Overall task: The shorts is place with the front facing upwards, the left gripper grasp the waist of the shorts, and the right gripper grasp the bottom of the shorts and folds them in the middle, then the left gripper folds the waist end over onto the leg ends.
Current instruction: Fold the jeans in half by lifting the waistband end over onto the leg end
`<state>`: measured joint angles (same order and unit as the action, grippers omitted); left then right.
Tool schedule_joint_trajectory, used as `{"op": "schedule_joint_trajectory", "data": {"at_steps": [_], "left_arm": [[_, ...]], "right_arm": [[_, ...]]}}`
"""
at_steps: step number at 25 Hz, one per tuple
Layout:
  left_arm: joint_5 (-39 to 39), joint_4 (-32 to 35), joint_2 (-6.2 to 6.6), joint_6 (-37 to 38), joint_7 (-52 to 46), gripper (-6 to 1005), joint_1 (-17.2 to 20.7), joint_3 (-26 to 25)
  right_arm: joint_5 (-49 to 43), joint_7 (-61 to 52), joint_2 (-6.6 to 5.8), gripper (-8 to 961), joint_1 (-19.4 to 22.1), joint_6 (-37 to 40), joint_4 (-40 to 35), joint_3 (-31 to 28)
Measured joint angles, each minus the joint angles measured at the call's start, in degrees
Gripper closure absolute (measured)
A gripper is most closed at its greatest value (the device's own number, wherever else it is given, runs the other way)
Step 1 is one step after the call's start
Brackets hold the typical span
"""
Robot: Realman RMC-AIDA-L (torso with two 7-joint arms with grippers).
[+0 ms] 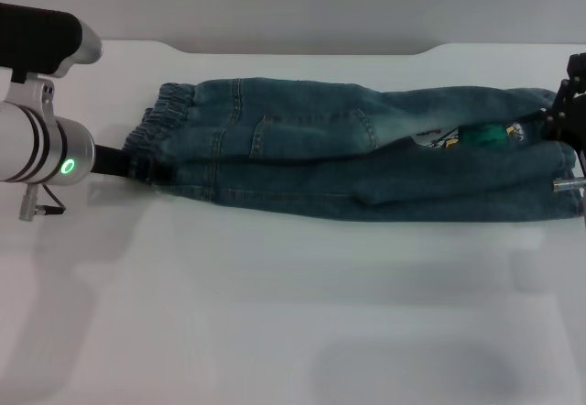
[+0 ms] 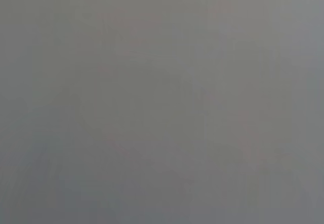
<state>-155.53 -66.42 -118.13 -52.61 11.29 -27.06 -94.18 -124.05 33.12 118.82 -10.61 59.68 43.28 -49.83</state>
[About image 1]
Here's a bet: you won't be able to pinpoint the silver left arm cable connector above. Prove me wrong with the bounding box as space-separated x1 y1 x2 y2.
17 182 66 222

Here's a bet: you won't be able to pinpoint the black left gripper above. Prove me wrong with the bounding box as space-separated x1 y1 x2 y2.
91 143 179 185

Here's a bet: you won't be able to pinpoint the silver arm cable connector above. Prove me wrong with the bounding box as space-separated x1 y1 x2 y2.
552 176 586 194
17 182 66 222

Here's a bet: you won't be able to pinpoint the silver right arm cable connector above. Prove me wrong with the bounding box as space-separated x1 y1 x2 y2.
552 176 586 194

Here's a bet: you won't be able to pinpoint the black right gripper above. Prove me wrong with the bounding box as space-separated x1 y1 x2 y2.
541 51 586 150

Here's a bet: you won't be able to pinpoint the blue denim shorts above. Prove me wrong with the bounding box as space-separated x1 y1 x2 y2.
121 76 580 224

